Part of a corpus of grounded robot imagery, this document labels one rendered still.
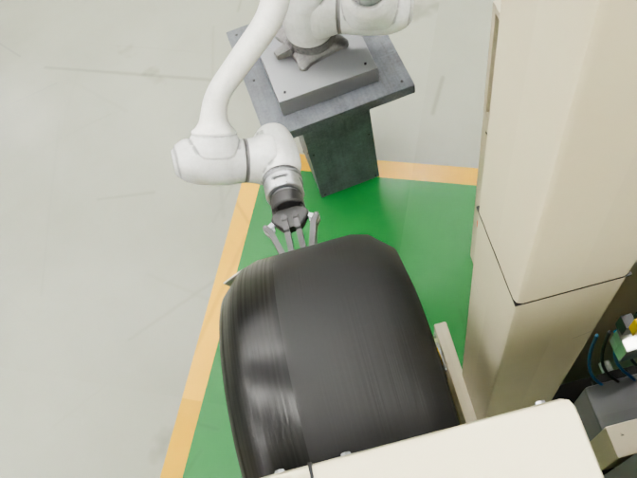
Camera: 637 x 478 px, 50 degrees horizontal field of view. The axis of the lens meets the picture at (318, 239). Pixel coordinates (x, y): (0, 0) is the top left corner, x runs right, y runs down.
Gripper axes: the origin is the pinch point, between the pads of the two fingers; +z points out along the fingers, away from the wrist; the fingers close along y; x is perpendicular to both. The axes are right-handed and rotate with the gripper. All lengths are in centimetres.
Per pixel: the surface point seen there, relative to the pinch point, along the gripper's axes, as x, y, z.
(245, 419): -30, -9, 41
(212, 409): 109, -52, -25
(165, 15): 81, -46, -222
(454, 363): 19.2, 25.5, 19.8
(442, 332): 18.2, 25.1, 12.6
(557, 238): -64, 29, 46
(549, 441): -59, 22, 62
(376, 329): -33.3, 11.1, 34.5
